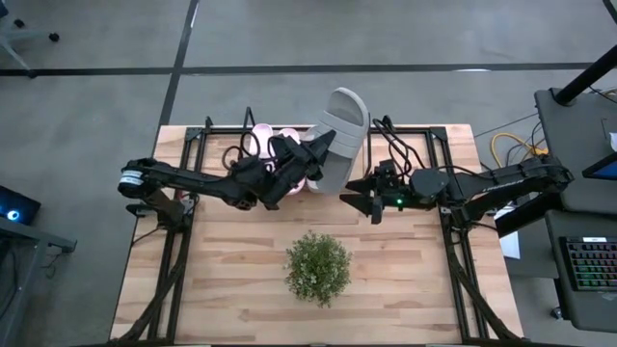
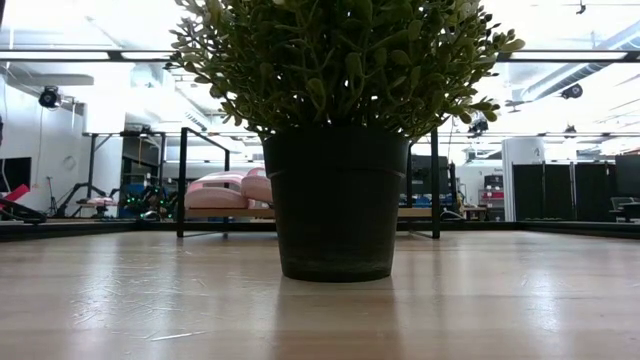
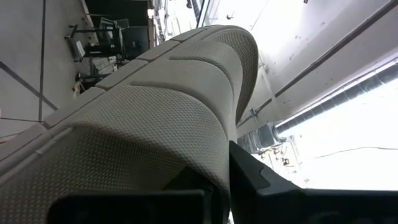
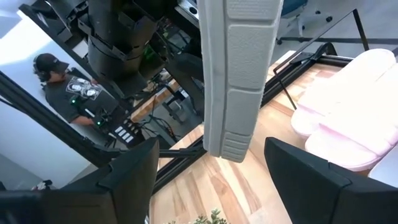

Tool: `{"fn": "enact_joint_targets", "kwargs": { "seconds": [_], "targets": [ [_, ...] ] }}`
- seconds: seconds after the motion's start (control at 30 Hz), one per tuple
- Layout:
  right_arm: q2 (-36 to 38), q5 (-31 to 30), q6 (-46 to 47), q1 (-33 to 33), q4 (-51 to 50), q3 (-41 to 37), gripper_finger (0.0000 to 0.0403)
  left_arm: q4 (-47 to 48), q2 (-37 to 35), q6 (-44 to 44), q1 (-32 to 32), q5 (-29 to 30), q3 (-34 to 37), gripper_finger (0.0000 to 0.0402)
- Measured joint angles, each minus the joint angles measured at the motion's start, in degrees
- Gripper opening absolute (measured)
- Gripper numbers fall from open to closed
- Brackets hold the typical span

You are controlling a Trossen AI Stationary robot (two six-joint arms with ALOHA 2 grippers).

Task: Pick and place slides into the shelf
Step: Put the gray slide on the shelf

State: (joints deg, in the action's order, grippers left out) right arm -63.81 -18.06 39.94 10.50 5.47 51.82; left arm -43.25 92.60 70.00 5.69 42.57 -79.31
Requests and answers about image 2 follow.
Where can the red angled object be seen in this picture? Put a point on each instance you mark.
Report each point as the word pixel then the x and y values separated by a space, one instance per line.
pixel 15 194

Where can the black overhead rig beam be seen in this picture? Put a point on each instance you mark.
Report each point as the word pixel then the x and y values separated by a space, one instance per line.
pixel 550 56

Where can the black aluminium table frame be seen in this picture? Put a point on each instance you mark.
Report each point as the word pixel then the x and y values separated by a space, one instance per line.
pixel 550 226

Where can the background black robot arm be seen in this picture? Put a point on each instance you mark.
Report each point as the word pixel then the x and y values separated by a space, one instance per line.
pixel 87 192

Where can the black partition panels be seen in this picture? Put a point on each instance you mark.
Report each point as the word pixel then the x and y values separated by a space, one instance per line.
pixel 530 192

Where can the black ceiling spotlight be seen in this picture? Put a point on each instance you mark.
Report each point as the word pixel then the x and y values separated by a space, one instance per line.
pixel 571 91
pixel 49 97

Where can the wooden shelf with black frame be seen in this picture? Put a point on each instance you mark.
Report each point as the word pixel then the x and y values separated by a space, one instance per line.
pixel 181 190

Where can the white column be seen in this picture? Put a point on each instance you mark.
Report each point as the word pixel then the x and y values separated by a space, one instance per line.
pixel 522 150

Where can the pink rubber slide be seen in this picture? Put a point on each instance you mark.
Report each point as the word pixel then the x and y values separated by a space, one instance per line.
pixel 215 197
pixel 257 187

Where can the black storage rack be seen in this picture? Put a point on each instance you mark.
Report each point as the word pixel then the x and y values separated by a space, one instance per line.
pixel 145 155

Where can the green plant in black pot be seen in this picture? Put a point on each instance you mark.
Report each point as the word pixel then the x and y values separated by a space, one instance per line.
pixel 335 200

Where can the background robot with green lights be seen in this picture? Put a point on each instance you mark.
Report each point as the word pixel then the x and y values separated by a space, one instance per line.
pixel 150 200

